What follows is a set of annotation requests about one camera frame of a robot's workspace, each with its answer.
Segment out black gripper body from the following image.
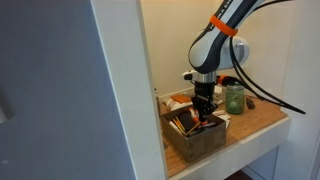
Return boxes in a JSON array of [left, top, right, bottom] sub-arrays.
[[192, 81, 218, 108]]

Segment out black notebook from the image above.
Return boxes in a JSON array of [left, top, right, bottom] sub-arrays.
[[176, 111, 198, 132]]

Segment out yellow pencil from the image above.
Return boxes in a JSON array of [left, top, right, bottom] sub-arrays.
[[185, 121, 202, 137], [171, 117, 187, 136]]

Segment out orange arm strap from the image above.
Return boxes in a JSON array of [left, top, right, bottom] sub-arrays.
[[209, 14, 239, 38]]

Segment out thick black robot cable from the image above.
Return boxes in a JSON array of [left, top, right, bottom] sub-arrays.
[[229, 36, 307, 115]]

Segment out orange and white marker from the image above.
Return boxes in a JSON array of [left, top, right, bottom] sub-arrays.
[[188, 107, 200, 124]]

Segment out green glass jar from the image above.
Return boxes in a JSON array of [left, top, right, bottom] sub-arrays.
[[225, 83, 246, 115]]

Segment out brown cardboard box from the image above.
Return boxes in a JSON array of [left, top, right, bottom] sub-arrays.
[[160, 105, 228, 164]]

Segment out white wall post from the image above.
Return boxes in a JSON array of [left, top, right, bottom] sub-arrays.
[[89, 0, 169, 180]]

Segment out wooden shelf with white edge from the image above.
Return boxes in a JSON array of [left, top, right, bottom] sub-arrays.
[[159, 95, 292, 180]]

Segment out orange cable clip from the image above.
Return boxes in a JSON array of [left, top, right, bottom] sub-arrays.
[[216, 74, 232, 86]]

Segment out orange notebook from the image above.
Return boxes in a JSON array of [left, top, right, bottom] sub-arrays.
[[169, 94, 193, 105]]

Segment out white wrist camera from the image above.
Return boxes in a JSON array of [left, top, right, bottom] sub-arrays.
[[182, 69, 201, 82]]

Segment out grey door panel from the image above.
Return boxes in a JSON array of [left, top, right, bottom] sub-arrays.
[[0, 0, 136, 180]]

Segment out thin black cable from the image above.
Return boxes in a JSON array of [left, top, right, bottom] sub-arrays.
[[229, 38, 268, 102]]

